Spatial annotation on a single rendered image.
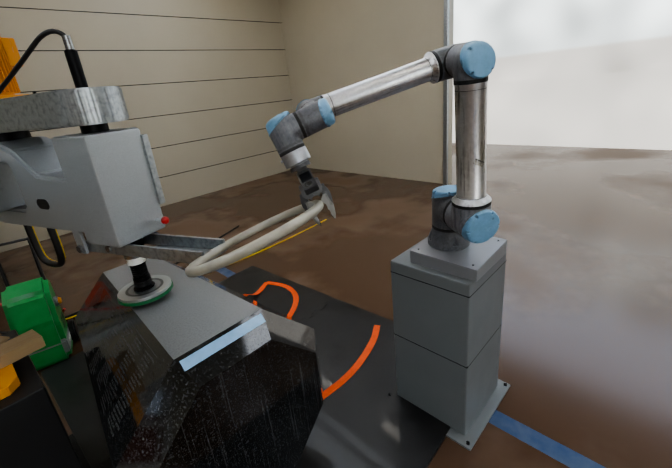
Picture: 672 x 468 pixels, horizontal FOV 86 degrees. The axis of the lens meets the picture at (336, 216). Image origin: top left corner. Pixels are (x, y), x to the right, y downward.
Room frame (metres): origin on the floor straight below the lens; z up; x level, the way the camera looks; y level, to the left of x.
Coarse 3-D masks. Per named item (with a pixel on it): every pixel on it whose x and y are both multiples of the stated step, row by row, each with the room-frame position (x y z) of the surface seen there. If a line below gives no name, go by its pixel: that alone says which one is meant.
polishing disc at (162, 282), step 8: (152, 280) 1.46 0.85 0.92; (160, 280) 1.45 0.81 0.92; (168, 280) 1.44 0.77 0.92; (128, 288) 1.40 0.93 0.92; (152, 288) 1.38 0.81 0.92; (160, 288) 1.37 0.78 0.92; (120, 296) 1.34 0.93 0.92; (128, 296) 1.33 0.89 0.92; (136, 296) 1.33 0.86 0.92; (144, 296) 1.32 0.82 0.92; (152, 296) 1.32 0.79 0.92
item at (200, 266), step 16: (320, 208) 1.06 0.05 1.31; (272, 224) 1.33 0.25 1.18; (288, 224) 0.93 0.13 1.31; (240, 240) 1.28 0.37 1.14; (256, 240) 0.89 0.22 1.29; (272, 240) 0.90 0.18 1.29; (208, 256) 1.16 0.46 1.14; (224, 256) 0.88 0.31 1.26; (240, 256) 0.87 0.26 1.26; (192, 272) 0.92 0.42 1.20; (208, 272) 0.89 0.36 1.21
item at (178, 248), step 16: (144, 240) 1.44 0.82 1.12; (160, 240) 1.39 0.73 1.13; (176, 240) 1.35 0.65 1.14; (192, 240) 1.31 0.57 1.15; (208, 240) 1.28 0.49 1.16; (224, 240) 1.25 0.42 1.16; (144, 256) 1.28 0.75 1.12; (160, 256) 1.24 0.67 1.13; (176, 256) 1.20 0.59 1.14; (192, 256) 1.17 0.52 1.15
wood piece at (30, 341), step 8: (24, 336) 1.26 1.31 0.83; (32, 336) 1.25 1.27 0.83; (40, 336) 1.25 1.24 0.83; (0, 344) 1.22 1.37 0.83; (8, 344) 1.22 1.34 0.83; (16, 344) 1.21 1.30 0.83; (24, 344) 1.21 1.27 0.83; (32, 344) 1.22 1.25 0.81; (40, 344) 1.24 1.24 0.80; (0, 352) 1.17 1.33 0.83; (8, 352) 1.16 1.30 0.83; (16, 352) 1.18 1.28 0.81; (24, 352) 1.20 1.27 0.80; (32, 352) 1.21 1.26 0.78; (0, 360) 1.14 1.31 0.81; (8, 360) 1.16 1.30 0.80; (16, 360) 1.17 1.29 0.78; (0, 368) 1.13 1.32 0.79
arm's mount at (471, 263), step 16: (496, 240) 1.51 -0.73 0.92; (416, 256) 1.49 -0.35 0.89; (432, 256) 1.44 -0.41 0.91; (448, 256) 1.42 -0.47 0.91; (464, 256) 1.40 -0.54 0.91; (480, 256) 1.39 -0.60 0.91; (496, 256) 1.42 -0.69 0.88; (448, 272) 1.38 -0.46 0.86; (464, 272) 1.32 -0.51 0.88; (480, 272) 1.31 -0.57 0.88
